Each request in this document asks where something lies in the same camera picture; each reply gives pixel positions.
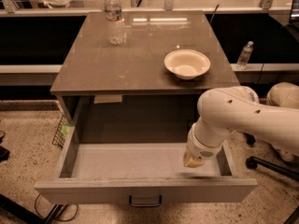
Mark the small water bottle on ledge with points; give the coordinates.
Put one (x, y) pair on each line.
(244, 56)

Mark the grey drawer cabinet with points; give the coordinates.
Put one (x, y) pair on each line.
(124, 93)

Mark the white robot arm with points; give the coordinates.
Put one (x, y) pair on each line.
(224, 110)

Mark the white bowl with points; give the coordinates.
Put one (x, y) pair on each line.
(186, 64)

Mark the wire mesh basket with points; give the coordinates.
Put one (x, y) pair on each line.
(61, 133)

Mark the clear water bottle on cabinet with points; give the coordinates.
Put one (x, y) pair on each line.
(115, 25)

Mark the black chair base right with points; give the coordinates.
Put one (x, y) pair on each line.
(253, 162)

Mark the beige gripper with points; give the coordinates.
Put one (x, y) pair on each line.
(200, 147)

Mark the grey top drawer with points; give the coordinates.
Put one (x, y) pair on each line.
(132, 152)

